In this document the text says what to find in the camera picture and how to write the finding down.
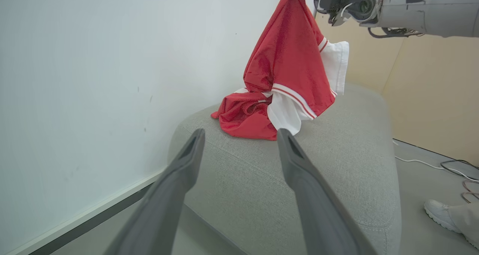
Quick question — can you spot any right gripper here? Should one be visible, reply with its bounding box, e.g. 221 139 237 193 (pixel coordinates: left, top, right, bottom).
296 0 386 27

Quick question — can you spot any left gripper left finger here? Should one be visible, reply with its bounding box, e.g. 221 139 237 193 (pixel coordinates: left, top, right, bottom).
104 128 206 255

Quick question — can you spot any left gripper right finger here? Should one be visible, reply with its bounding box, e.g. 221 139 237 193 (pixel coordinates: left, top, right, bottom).
277 128 379 255

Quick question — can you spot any red and white garment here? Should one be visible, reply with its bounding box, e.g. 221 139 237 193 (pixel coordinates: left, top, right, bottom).
211 0 350 141

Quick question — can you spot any grey fabric sofa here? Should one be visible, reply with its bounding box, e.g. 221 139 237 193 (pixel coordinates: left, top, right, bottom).
167 82 402 255

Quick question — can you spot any white and black baseboard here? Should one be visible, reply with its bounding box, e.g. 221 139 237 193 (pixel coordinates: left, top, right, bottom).
7 167 167 255

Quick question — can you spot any white sneaker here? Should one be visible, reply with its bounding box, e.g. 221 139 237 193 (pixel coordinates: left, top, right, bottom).
424 199 479 250

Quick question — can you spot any beige trouser leg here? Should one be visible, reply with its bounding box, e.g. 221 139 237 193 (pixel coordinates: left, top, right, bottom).
448 202 479 245

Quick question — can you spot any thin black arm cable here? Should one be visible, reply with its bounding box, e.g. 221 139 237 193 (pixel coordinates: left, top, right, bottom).
368 27 425 39

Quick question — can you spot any white floor cable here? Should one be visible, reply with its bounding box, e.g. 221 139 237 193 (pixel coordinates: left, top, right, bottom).
392 140 479 183

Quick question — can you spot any black floor cable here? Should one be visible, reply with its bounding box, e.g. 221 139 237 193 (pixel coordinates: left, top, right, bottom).
440 159 479 175

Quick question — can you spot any reddish floor cable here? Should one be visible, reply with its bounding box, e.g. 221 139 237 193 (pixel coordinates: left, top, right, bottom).
461 179 479 204

